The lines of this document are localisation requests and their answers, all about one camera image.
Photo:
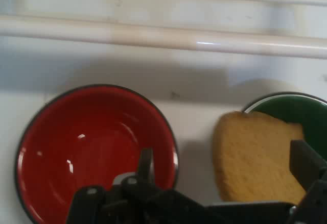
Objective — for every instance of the dark green plate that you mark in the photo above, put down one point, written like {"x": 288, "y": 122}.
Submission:
{"x": 293, "y": 109}

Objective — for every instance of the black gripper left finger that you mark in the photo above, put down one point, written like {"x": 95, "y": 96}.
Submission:
{"x": 143, "y": 198}

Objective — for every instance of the red bowl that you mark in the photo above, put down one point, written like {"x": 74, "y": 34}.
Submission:
{"x": 76, "y": 145}

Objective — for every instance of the toasted bread slice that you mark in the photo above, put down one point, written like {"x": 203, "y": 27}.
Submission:
{"x": 250, "y": 157}

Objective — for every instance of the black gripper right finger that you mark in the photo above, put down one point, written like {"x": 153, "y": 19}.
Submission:
{"x": 309, "y": 168}

